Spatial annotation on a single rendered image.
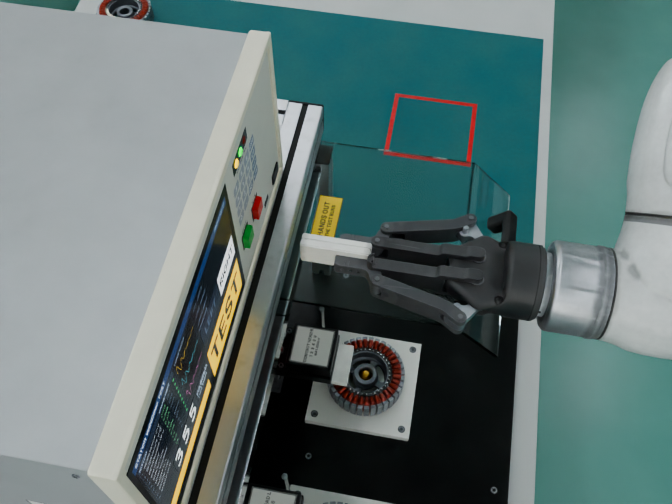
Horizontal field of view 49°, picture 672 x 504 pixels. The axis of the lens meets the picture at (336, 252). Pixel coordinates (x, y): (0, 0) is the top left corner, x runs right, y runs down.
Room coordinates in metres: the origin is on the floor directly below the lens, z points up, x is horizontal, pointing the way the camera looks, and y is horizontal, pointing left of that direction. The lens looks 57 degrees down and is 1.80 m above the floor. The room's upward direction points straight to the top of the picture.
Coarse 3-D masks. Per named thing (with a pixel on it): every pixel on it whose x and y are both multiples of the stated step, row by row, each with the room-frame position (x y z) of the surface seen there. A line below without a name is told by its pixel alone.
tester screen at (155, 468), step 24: (216, 240) 0.35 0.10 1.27; (216, 264) 0.34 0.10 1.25; (192, 312) 0.28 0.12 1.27; (216, 312) 0.32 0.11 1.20; (192, 336) 0.27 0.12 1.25; (192, 360) 0.26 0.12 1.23; (168, 384) 0.22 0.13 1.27; (192, 384) 0.25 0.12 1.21; (168, 408) 0.21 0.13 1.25; (168, 432) 0.20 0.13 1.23; (192, 432) 0.22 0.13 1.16; (144, 456) 0.17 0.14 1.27; (168, 456) 0.19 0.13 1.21; (192, 456) 0.21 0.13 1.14; (144, 480) 0.15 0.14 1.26; (168, 480) 0.17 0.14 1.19
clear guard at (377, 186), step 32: (320, 160) 0.62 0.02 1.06; (352, 160) 0.62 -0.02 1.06; (384, 160) 0.62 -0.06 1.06; (416, 160) 0.62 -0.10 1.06; (448, 160) 0.62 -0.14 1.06; (320, 192) 0.56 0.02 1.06; (352, 192) 0.56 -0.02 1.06; (384, 192) 0.56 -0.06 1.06; (416, 192) 0.56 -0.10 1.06; (448, 192) 0.56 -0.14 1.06; (480, 192) 0.57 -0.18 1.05; (352, 224) 0.52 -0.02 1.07; (480, 224) 0.53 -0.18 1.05; (288, 288) 0.43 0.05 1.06; (320, 288) 0.43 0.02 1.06; (352, 288) 0.43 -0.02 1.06; (416, 320) 0.39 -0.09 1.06; (480, 320) 0.40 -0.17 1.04
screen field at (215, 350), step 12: (240, 276) 0.39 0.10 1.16; (228, 288) 0.36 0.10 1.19; (240, 288) 0.38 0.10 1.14; (228, 300) 0.35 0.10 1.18; (228, 312) 0.34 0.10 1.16; (216, 324) 0.31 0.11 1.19; (228, 324) 0.34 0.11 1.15; (216, 336) 0.31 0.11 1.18; (216, 348) 0.30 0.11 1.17; (216, 360) 0.30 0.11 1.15
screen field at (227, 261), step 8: (232, 240) 0.39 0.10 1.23; (232, 248) 0.38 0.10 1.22; (224, 256) 0.36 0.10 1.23; (232, 256) 0.38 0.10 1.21; (224, 264) 0.36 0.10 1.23; (224, 272) 0.35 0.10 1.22; (224, 280) 0.35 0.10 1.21; (216, 288) 0.33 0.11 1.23; (216, 296) 0.33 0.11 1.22; (216, 304) 0.32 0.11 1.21; (208, 312) 0.31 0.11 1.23; (208, 320) 0.30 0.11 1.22; (208, 328) 0.30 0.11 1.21; (208, 336) 0.30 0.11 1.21
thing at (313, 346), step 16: (288, 336) 0.47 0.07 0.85; (304, 336) 0.46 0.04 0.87; (320, 336) 0.46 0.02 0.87; (336, 336) 0.46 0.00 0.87; (288, 352) 0.44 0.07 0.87; (304, 352) 0.44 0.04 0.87; (320, 352) 0.44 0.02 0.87; (336, 352) 0.45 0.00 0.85; (352, 352) 0.46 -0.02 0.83; (288, 368) 0.42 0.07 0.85; (304, 368) 0.42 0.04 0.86; (320, 368) 0.41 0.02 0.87; (336, 368) 0.43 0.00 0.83; (336, 384) 0.41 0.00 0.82
